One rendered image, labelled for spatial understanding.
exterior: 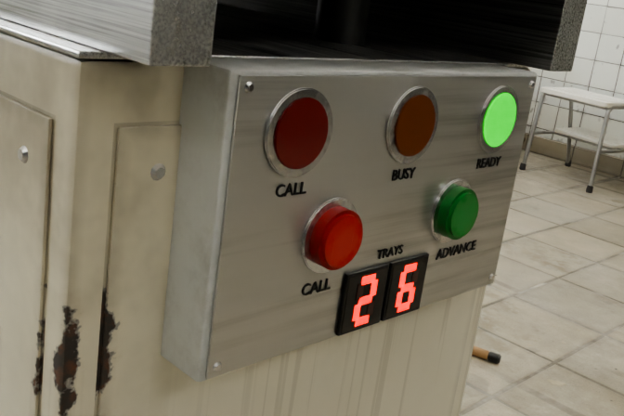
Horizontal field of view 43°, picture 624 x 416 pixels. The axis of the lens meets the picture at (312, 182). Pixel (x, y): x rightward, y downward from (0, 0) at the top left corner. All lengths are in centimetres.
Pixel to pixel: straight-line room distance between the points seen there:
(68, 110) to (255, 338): 13
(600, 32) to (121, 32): 448
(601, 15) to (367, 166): 438
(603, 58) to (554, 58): 421
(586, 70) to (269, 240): 444
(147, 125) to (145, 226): 4
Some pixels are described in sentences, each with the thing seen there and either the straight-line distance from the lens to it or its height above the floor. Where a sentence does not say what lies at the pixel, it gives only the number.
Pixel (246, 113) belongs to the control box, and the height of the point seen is 82.
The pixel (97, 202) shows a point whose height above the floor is 78.
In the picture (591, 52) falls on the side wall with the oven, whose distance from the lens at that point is 475.
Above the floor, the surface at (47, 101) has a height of 82.
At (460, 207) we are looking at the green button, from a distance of 44.
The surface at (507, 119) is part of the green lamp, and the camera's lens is 47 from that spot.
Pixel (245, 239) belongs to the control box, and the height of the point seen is 77.
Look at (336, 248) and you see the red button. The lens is 37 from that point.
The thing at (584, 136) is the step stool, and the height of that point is 23.
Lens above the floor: 88
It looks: 15 degrees down
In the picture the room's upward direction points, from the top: 8 degrees clockwise
